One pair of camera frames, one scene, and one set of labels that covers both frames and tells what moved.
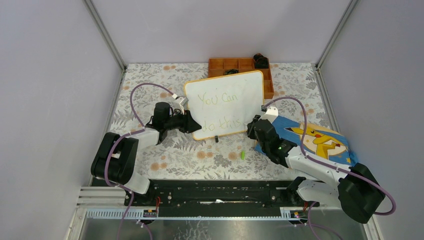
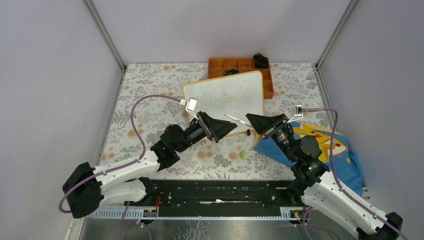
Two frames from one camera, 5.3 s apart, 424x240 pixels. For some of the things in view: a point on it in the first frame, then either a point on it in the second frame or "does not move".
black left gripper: [189, 125] → [215, 129]
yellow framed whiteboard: [224, 105] does not move
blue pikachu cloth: [318, 141] does not move
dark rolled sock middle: [232, 71] does not move
